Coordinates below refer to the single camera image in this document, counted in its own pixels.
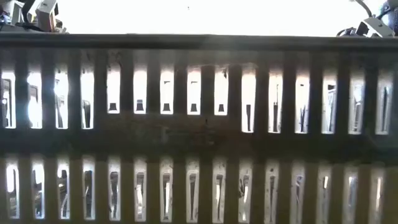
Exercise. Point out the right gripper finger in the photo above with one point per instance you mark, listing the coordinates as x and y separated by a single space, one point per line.
348 32

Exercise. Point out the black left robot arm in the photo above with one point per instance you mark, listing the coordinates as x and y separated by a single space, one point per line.
12 12

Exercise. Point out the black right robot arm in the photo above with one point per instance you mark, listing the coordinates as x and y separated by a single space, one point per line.
392 15

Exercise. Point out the black slotted plastic basket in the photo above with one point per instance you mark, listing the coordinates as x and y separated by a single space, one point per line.
199 42

